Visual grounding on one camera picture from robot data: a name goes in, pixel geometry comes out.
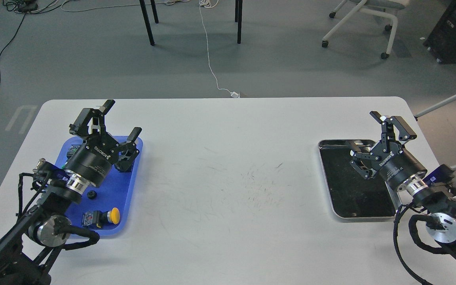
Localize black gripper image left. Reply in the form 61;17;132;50
63;99;142;187

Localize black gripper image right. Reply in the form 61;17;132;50
347;111;427;192

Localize small black gear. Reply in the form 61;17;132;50
86;190;97;199

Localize silver metal tray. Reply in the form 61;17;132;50
318;139;401;220

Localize blue plastic tray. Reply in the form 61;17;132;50
65;156;141;238

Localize white office chair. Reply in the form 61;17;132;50
321;0;407;59

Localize black table legs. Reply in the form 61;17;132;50
139;0;243;46

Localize red push button switch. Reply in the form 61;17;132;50
114;150;134;173

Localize green push button switch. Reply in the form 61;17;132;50
66;144;81;162

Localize yellow push button switch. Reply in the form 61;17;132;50
81;207;121;228

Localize white cable on floor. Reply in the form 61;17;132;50
61;0;240;98

